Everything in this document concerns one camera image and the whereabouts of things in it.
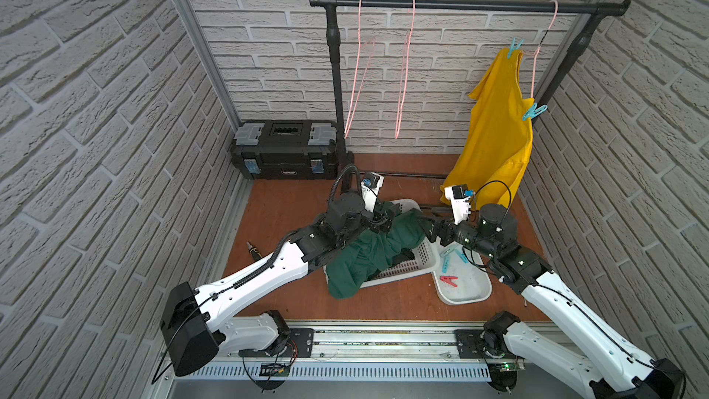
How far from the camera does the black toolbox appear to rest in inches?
39.5

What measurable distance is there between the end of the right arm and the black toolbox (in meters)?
0.51

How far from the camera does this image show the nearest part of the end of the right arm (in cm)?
62
